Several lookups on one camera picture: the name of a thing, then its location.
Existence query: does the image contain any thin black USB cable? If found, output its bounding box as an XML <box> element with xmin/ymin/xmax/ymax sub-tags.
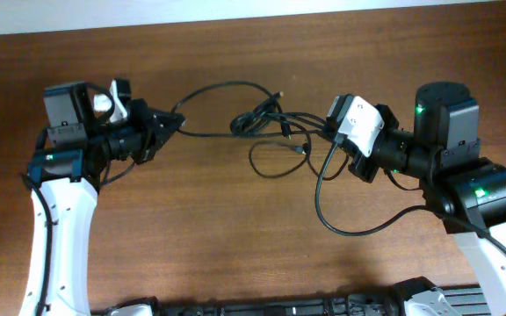
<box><xmin>170</xmin><ymin>80</ymin><xmax>351</xmax><ymax>182</ymax></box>

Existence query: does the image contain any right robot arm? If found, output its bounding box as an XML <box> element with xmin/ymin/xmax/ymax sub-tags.
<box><xmin>338</xmin><ymin>82</ymin><xmax>506</xmax><ymax>315</ymax></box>

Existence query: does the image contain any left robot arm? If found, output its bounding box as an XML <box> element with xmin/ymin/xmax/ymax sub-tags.
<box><xmin>20</xmin><ymin>78</ymin><xmax>185</xmax><ymax>315</ymax></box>

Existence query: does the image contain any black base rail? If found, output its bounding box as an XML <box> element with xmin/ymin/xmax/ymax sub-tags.
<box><xmin>92</xmin><ymin>276</ymin><xmax>491</xmax><ymax>316</ymax></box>

